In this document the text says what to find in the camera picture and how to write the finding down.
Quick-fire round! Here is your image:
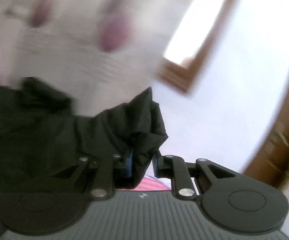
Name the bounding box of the floral beige curtain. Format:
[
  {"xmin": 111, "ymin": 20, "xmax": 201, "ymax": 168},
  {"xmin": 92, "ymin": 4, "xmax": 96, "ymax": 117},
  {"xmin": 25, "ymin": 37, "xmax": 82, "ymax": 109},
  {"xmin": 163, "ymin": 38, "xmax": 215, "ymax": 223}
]
[{"xmin": 0, "ymin": 0, "xmax": 194, "ymax": 115}]

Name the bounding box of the pink purple checked bedsheet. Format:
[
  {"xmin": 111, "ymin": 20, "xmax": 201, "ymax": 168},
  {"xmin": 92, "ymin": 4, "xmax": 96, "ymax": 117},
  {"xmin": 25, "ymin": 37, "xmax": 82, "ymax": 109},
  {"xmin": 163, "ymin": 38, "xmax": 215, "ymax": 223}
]
[{"xmin": 133, "ymin": 176, "xmax": 171, "ymax": 191}]

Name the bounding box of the black jacket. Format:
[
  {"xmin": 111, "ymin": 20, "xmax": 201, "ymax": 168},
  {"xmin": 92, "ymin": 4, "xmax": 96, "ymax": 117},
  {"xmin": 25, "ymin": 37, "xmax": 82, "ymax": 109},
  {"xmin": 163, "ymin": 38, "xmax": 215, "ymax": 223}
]
[{"xmin": 0, "ymin": 76, "xmax": 169, "ymax": 240}]

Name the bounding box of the brown wooden window frame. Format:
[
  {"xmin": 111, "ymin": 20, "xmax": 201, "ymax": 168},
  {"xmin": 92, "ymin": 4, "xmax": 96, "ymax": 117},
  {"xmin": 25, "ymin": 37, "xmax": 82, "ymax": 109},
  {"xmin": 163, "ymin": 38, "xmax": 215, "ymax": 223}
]
[{"xmin": 158, "ymin": 0, "xmax": 238, "ymax": 93}]

